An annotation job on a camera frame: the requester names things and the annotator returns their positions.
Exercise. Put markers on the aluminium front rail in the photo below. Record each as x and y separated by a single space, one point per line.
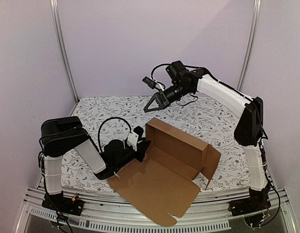
108 212

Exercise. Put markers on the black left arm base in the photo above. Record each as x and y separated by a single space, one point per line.
59 203

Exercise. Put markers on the brown cardboard box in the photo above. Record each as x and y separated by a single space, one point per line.
161 187

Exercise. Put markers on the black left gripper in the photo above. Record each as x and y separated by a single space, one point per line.
141 148

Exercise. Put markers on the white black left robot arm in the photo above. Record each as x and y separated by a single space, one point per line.
61 135

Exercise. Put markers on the aluminium frame post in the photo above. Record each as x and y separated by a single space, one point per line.
250 43
62 49

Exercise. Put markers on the right aluminium frame post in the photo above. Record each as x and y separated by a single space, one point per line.
250 43

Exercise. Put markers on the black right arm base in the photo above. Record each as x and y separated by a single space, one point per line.
257 201

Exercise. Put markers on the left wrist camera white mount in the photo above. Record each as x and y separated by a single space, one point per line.
134 137

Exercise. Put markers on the floral white table mat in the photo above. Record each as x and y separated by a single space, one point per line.
108 118

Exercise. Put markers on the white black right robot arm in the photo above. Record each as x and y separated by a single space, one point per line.
246 112

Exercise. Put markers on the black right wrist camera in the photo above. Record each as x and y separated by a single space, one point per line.
153 84

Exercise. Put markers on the left aluminium frame post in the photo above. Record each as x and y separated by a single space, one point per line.
62 49

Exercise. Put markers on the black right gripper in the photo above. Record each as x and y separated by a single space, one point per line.
162 99

